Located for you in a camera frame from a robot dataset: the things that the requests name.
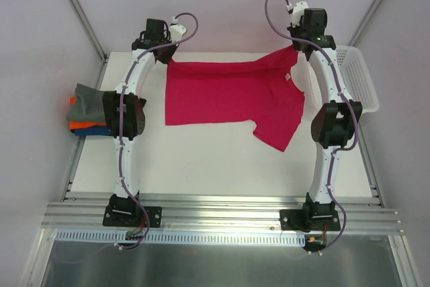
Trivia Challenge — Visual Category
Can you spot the pink t shirt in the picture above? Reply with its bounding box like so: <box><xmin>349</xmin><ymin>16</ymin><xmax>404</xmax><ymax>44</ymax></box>
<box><xmin>165</xmin><ymin>46</ymin><xmax>305</xmax><ymax>152</ymax></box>

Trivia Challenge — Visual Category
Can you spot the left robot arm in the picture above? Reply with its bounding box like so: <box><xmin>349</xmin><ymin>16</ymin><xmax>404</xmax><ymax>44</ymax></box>
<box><xmin>102</xmin><ymin>17</ymin><xmax>186</xmax><ymax>227</ymax></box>

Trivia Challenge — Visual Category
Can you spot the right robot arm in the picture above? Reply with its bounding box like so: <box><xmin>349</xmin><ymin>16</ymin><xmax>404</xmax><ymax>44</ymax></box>
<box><xmin>279</xmin><ymin>1</ymin><xmax>363</xmax><ymax>233</ymax></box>

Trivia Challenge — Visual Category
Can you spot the white plastic basket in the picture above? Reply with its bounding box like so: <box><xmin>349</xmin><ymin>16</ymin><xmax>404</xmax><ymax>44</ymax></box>
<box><xmin>337</xmin><ymin>45</ymin><xmax>380</xmax><ymax>113</ymax></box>

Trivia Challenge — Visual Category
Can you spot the black folded t shirt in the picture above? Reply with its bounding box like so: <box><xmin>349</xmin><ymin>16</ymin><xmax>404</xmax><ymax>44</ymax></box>
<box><xmin>139</xmin><ymin>98</ymin><xmax>146</xmax><ymax>107</ymax></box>

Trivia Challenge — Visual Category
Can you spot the grey folded t shirt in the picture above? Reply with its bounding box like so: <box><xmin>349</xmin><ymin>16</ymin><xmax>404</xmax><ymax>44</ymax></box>
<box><xmin>67</xmin><ymin>83</ymin><xmax>105</xmax><ymax>123</ymax></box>

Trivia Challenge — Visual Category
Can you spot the blue folded t shirt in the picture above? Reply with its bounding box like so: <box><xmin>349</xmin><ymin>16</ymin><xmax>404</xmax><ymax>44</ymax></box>
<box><xmin>71</xmin><ymin>126</ymin><xmax>112</xmax><ymax>136</ymax></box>

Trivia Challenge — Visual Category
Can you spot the orange folded t shirt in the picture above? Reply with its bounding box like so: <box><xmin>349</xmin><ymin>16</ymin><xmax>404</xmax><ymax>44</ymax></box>
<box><xmin>69</xmin><ymin>95</ymin><xmax>107</xmax><ymax>130</ymax></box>

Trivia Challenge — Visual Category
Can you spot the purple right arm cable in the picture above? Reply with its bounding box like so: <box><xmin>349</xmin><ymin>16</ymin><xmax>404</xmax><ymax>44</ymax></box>
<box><xmin>264</xmin><ymin>0</ymin><xmax>359</xmax><ymax>257</ymax></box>

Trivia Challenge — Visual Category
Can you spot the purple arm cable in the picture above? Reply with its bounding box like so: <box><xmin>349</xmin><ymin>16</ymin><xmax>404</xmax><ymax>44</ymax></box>
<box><xmin>264</xmin><ymin>0</ymin><xmax>359</xmax><ymax>257</ymax></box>
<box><xmin>53</xmin><ymin>13</ymin><xmax>199</xmax><ymax>263</ymax></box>

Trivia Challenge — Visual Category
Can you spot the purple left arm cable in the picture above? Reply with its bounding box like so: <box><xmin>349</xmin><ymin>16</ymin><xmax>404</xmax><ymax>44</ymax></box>
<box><xmin>53</xmin><ymin>13</ymin><xmax>199</xmax><ymax>263</ymax></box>

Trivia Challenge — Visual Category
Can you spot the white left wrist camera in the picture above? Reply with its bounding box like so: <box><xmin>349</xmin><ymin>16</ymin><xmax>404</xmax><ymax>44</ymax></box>
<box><xmin>169</xmin><ymin>17</ymin><xmax>187</xmax><ymax>42</ymax></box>

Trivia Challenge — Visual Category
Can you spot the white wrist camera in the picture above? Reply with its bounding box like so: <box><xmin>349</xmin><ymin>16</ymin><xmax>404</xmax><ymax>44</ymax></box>
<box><xmin>169</xmin><ymin>17</ymin><xmax>187</xmax><ymax>42</ymax></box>
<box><xmin>286</xmin><ymin>1</ymin><xmax>308</xmax><ymax>28</ymax></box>

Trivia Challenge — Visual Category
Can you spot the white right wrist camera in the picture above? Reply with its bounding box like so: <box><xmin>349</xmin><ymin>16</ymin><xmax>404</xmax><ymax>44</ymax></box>
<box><xmin>286</xmin><ymin>1</ymin><xmax>308</xmax><ymax>28</ymax></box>

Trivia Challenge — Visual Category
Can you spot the aluminium mounting rail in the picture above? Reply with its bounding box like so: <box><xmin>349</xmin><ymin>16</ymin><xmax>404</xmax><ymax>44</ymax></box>
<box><xmin>41</xmin><ymin>192</ymin><xmax>406</xmax><ymax>235</ymax></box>

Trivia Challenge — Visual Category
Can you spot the white slotted cable duct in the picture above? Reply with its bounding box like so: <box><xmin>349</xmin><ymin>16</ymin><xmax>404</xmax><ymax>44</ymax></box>
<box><xmin>55</xmin><ymin>229</ymin><xmax>305</xmax><ymax>247</ymax></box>

